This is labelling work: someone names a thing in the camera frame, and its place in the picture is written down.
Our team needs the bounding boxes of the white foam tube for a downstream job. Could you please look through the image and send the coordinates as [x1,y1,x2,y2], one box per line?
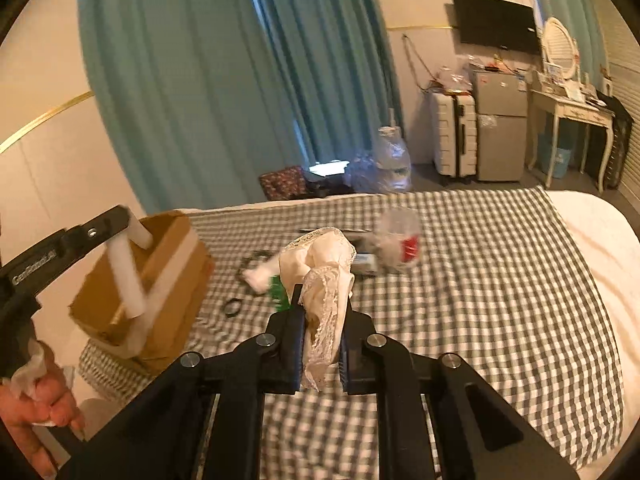
[102,209,152,319]

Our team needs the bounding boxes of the brown cardboard box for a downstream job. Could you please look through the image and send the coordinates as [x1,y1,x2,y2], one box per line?
[67,211,216,376]

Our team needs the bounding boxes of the small teal white box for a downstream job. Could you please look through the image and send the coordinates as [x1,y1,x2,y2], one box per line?
[352,252,381,277]

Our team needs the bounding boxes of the white tissue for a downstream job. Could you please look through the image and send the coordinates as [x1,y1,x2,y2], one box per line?
[10,339,76,428]

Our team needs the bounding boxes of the clear plastic cup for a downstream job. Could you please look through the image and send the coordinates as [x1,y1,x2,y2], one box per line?
[372,206,422,275]

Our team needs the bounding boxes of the hanging wall cable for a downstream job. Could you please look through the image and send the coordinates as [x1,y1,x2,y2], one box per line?
[402,32,441,93]

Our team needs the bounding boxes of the green sachet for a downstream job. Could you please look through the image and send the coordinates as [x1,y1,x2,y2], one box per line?
[267,275,294,312]

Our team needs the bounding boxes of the white suitcase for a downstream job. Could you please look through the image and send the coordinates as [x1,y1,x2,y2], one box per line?
[431,91,477,179]

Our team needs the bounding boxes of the clear plastic bags on fridge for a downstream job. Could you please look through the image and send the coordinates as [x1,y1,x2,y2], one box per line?
[427,55,473,94]

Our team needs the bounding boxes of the person's left hand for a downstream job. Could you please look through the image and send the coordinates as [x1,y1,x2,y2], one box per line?
[0,342,87,478]

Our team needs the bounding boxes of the black wall television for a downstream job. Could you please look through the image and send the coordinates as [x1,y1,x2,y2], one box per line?
[450,0,544,54]

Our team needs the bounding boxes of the white lace cloth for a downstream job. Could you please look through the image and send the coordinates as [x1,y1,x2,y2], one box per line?
[277,226,358,391]

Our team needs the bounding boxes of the large clear water bottle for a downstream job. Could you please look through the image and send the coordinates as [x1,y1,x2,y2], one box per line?
[377,125,412,191]

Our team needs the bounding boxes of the white oval mirror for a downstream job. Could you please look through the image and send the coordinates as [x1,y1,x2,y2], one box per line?
[540,16,582,84]

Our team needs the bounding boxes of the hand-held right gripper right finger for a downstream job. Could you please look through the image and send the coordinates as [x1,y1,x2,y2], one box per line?
[341,302,582,480]

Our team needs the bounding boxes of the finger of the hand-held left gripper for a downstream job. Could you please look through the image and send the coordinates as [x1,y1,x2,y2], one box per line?
[62,205,132,255]

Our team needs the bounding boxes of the white dressing table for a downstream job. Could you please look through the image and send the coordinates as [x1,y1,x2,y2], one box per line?
[527,75,616,194]

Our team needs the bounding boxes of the teal window curtain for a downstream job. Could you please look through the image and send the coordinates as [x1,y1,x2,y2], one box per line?
[77,0,406,216]

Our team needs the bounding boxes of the dark cloth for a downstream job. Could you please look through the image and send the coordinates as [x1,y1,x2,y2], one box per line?
[585,91,635,192]

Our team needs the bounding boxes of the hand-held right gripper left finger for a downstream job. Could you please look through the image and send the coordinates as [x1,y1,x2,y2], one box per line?
[55,282,307,480]

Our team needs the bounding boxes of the white bed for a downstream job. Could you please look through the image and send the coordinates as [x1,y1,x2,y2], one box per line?
[545,188,640,466]

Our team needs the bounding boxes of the green white checked blanket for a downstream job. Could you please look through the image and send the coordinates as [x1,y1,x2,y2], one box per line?
[77,185,626,480]

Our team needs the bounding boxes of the crumpled clear plastic bag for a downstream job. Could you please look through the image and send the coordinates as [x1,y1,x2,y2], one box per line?
[347,150,387,194]

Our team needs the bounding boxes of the grey small fridge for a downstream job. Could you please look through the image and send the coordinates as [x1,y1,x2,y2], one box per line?
[470,67,530,183]

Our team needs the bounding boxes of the blue waste bin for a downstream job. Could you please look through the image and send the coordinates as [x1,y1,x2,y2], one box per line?
[537,142,572,179]

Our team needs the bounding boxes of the black floor bag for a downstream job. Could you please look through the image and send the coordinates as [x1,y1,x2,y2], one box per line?
[302,172,352,197]

